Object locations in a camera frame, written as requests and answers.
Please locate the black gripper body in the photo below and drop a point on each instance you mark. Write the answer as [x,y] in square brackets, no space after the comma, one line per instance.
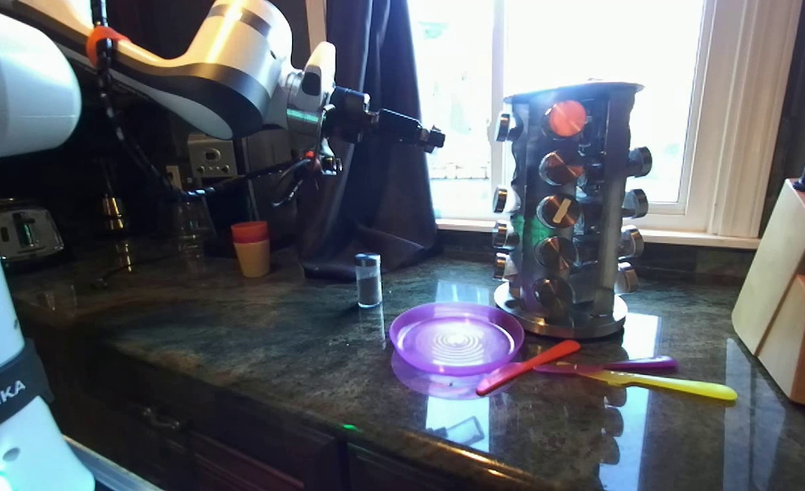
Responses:
[355,114]

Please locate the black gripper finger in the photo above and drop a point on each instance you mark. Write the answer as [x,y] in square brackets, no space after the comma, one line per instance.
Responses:
[401,123]

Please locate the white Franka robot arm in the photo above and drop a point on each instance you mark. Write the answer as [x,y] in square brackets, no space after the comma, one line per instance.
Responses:
[239,63]

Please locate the steel revolving spice rack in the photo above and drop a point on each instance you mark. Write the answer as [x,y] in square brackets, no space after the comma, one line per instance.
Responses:
[574,92]

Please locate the clear glass bottle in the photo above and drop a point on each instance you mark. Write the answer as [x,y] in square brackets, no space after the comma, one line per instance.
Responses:
[183,221]

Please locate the dark bottle with gold label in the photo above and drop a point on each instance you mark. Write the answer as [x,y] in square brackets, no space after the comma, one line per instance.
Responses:
[116,220]

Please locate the steel and black coffee maker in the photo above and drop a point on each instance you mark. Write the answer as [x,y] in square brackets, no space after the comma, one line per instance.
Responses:
[210,154]

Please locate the orange plastic cup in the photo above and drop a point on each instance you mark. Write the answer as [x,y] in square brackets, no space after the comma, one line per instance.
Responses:
[250,231]

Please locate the glass shaker with silver cap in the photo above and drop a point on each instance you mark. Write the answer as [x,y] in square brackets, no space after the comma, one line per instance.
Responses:
[368,281]

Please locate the yellow plastic cup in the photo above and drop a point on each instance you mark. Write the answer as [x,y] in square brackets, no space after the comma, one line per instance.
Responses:
[252,259]

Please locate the purple plastic plate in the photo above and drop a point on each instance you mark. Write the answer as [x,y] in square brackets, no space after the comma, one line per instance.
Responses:
[417,341]

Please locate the red plastic spoon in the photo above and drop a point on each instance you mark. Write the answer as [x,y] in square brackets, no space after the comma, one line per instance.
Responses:
[527,367]

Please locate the white framed window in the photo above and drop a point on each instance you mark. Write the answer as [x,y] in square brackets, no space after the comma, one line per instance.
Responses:
[675,92]

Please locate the purple plastic spoon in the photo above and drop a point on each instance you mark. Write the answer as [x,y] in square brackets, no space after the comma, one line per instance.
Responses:
[641,364]

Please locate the silver toaster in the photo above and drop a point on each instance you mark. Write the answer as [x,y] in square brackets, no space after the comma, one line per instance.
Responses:
[22,232]

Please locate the dark wooden base cabinet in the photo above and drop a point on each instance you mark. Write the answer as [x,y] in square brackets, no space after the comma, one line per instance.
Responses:
[191,445]

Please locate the yellow plastic spoon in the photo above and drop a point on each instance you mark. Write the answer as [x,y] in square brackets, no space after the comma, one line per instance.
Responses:
[664,386]

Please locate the light wooden knife block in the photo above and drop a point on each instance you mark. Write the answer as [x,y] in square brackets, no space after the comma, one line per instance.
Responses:
[784,300]

